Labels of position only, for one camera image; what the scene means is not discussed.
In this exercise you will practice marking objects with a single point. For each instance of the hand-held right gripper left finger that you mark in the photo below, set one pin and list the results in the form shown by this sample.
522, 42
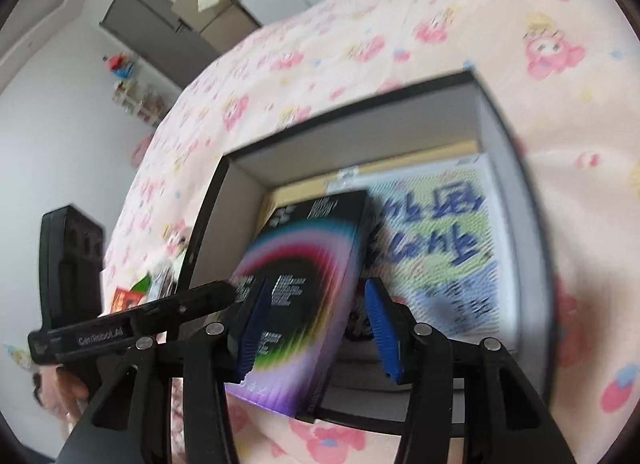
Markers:
252, 329

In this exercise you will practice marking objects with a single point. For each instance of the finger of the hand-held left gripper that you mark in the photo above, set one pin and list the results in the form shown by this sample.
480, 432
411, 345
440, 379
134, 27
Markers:
195, 299

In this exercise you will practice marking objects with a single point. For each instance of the black cardboard box container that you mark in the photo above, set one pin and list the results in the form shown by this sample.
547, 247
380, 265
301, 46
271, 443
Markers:
280, 164

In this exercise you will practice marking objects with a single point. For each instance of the person's left hand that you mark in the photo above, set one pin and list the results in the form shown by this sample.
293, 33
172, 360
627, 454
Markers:
62, 391

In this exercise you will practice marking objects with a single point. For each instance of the black rainbow print box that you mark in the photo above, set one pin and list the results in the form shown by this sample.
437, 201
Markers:
305, 264

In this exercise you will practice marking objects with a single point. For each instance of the red snack packet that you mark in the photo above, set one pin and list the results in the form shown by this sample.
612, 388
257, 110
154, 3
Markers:
125, 301

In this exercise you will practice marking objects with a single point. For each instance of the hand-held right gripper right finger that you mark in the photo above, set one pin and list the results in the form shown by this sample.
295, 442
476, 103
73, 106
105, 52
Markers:
381, 331

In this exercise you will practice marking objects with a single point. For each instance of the colourful toy figure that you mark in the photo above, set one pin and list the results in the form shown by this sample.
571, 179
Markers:
119, 64

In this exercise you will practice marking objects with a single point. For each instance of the small toy shelf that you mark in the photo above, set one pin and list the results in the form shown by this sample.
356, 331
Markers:
140, 102

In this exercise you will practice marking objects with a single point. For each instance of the grey wardrobe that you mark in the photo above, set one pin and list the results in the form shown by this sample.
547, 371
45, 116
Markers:
150, 24

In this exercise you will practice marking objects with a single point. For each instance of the green packet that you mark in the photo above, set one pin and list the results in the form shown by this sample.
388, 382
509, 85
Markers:
142, 285

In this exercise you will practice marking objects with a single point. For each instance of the yellow flat board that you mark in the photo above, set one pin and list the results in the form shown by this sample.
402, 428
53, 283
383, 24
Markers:
415, 157

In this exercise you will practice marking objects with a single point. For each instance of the clear plastic packet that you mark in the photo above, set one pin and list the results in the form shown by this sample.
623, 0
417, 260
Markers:
162, 281

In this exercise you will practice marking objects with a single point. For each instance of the pink cartoon printed blanket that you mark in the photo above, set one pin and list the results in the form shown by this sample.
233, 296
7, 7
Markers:
350, 34

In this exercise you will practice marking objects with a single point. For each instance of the pixel art bead sheet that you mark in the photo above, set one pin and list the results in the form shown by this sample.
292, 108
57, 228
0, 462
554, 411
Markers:
440, 239

